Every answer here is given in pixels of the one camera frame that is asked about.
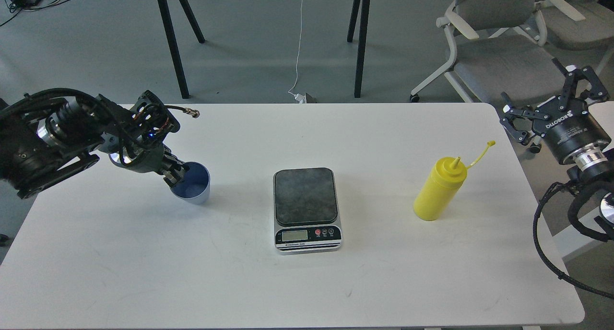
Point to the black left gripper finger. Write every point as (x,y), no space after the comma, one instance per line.
(172,167)
(173,177)

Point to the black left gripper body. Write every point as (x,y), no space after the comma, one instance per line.
(135,141)

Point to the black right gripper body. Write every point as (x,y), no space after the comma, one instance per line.
(566,131)

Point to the blue plastic cup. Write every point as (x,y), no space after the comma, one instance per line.
(195,187)

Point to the yellow squeeze bottle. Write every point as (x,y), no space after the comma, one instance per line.
(442,184)

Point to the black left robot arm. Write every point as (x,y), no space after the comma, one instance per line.
(54,134)

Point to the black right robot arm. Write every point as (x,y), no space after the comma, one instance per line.
(590,176)

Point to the digital kitchen scale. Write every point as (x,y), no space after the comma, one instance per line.
(306,214)

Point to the grey office chair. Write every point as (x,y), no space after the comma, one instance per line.
(579,25)
(495,47)

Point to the black-legged background table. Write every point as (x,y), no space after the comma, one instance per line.
(265,33)

